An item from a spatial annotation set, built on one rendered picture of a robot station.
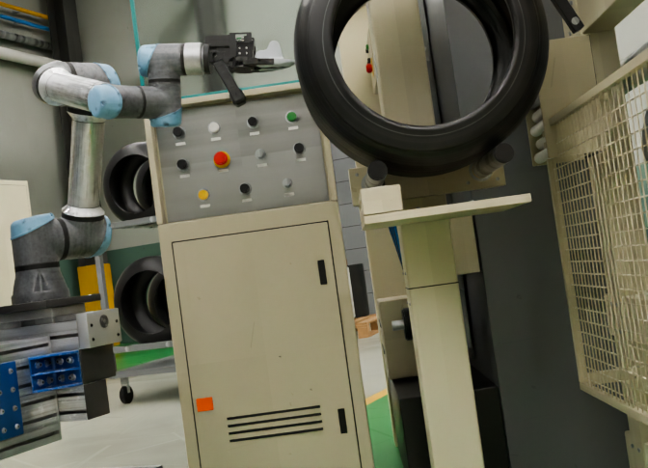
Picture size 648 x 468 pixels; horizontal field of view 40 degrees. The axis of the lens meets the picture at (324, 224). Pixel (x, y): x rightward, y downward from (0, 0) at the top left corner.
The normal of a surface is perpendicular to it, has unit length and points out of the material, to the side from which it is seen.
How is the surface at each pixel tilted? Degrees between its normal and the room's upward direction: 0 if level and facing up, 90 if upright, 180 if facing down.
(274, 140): 90
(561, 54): 90
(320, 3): 85
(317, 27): 88
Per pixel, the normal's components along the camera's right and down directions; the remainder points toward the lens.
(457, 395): -0.03, -0.04
